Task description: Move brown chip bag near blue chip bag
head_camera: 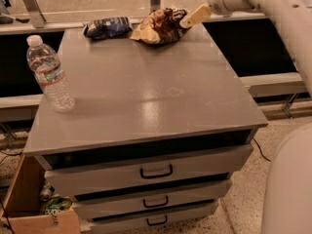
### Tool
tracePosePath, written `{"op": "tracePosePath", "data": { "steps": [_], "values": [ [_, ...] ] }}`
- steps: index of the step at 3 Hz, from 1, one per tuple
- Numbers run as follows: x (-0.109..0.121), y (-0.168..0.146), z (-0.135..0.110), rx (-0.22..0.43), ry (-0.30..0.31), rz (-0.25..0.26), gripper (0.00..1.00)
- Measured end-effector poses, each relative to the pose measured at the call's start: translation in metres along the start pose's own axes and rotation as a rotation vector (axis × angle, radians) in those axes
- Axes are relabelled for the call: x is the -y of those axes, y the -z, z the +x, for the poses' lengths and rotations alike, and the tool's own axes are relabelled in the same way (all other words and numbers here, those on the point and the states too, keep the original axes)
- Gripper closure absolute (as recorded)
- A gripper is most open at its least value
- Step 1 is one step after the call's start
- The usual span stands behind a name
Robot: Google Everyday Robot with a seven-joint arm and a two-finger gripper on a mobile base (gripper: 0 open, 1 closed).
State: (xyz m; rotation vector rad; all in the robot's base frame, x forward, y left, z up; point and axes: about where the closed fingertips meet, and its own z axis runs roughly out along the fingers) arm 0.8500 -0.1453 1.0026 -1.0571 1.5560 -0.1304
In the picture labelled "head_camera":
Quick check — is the middle grey drawer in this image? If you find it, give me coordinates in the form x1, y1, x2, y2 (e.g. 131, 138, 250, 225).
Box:
73, 179, 232, 219

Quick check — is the metal can in box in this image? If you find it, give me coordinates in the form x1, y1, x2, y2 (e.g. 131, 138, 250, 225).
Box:
39, 184, 54, 202

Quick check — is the top grey drawer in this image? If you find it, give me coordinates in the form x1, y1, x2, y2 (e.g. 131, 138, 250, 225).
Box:
45, 144, 253, 196

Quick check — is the grey drawer cabinet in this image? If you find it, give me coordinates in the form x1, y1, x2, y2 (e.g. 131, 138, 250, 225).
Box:
23, 19, 269, 234

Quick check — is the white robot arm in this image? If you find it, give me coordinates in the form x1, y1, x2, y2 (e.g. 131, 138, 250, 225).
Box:
181, 0, 312, 234

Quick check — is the bottom grey drawer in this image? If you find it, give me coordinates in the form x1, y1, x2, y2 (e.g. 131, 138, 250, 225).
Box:
90, 201, 217, 234

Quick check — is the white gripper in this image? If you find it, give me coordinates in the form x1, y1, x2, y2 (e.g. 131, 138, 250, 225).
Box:
179, 0, 248, 28

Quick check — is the green snack package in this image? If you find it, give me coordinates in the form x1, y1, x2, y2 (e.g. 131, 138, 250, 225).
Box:
44, 197, 72, 215

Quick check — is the cardboard box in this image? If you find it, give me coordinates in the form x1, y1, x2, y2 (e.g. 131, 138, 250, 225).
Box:
1, 155, 81, 234

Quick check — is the black floor cable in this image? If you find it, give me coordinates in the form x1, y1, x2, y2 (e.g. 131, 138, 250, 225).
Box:
253, 137, 272, 163

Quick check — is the brown chip bag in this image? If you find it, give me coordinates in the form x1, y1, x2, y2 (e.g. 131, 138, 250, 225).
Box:
131, 8, 188, 45

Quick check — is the blue chip bag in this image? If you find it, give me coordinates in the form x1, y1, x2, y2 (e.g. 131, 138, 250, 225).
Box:
83, 17, 132, 40

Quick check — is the grey drawer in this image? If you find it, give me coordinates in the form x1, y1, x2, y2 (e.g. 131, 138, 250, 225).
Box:
73, 179, 232, 219
90, 201, 217, 234
45, 144, 253, 196

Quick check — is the clear plastic water bottle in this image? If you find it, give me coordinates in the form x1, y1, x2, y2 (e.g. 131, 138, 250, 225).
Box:
26, 35, 75, 112

